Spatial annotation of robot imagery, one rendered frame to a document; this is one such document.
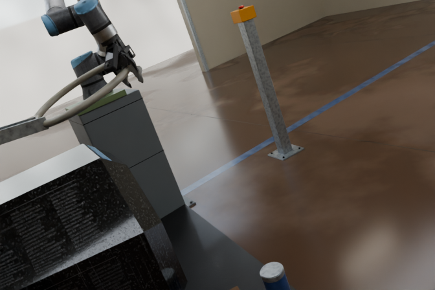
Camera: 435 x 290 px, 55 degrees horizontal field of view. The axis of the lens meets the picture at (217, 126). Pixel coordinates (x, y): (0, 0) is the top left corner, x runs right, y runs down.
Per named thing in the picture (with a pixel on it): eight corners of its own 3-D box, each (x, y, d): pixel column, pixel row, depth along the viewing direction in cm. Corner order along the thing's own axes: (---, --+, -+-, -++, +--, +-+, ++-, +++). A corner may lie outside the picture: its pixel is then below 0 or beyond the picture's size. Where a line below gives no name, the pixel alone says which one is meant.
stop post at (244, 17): (304, 149, 306) (261, 0, 273) (283, 161, 299) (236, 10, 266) (288, 144, 323) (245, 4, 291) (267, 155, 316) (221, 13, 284)
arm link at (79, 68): (80, 84, 270) (68, 58, 264) (106, 74, 272) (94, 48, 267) (79, 87, 255) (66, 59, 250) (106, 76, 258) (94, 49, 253)
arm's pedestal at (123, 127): (106, 221, 303) (55, 113, 278) (165, 187, 325) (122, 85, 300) (130, 244, 261) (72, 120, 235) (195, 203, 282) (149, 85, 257)
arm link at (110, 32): (106, 28, 157) (87, 38, 161) (113, 39, 159) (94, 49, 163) (114, 20, 164) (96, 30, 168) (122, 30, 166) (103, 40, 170)
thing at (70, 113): (63, 131, 147) (58, 124, 146) (19, 129, 184) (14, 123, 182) (155, 54, 172) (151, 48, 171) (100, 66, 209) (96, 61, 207)
